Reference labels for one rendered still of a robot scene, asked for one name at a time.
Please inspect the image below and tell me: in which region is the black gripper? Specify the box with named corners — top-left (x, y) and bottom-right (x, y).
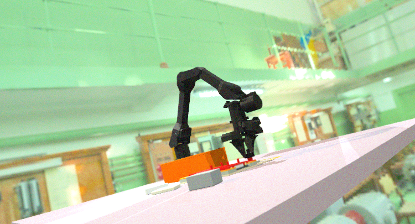
top-left (221, 114), bottom-right (264, 158)

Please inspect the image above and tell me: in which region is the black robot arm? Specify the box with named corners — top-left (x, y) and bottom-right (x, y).
top-left (169, 67), bottom-right (263, 161)

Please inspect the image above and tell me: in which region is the black tyre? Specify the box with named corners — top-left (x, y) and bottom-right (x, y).
top-left (245, 152), bottom-right (255, 159)

